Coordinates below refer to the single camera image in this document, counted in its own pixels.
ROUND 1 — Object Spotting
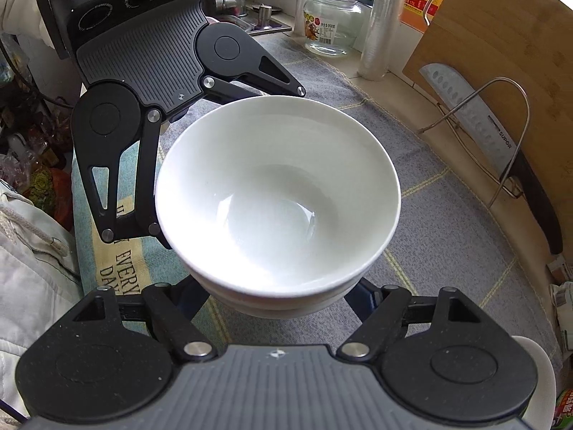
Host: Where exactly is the beige jacket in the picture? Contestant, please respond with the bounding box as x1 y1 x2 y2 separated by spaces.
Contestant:
0 179 83 413

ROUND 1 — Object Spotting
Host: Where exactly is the red and white bag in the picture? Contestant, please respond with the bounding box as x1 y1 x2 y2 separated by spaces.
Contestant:
548 255 573 284

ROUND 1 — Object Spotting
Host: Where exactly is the upright cling film roll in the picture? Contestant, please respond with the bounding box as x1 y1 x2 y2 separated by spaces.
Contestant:
359 0 413 81

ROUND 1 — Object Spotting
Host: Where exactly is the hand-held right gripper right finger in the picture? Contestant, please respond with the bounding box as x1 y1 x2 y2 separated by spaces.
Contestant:
336 278 486 361

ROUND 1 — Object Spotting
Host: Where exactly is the white plastic bag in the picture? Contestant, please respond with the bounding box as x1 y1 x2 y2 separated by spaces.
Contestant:
553 282 573 355

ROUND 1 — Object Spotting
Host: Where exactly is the grey checked dish mat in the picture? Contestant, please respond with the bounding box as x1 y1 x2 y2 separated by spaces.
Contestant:
72 31 562 430

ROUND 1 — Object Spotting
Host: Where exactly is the metal wire rack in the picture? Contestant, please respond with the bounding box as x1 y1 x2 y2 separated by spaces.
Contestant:
417 76 533 209

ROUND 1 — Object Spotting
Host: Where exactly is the clear glass jar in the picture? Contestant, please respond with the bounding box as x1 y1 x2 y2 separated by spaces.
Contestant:
303 0 362 57

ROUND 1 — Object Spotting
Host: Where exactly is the round fruit print plate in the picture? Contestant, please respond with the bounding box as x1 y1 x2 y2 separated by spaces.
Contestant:
510 335 558 430

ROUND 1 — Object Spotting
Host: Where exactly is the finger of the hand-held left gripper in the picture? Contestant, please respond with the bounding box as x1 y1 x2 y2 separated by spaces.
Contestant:
201 38 308 106
74 107 174 252

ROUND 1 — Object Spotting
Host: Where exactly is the slanted cling film roll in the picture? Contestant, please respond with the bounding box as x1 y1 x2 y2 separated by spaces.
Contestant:
293 0 323 39

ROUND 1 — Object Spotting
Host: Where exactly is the black handled kitchen knife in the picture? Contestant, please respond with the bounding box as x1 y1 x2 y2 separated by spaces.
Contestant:
419 63 564 255

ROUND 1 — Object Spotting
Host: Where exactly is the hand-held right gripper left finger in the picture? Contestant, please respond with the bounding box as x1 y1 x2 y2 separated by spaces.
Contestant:
74 278 218 362

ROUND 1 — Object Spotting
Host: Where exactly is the deep plain white bowl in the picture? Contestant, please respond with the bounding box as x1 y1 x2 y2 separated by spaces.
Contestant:
154 95 401 300

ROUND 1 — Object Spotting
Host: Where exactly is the green lid sauce jar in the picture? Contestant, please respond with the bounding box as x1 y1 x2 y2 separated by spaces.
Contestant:
555 390 573 430

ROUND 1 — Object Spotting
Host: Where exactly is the stainless steel sink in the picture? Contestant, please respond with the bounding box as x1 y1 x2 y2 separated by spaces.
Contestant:
203 9 294 37

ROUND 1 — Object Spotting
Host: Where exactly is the bamboo cutting board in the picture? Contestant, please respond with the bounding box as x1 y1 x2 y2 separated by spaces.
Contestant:
402 0 573 274

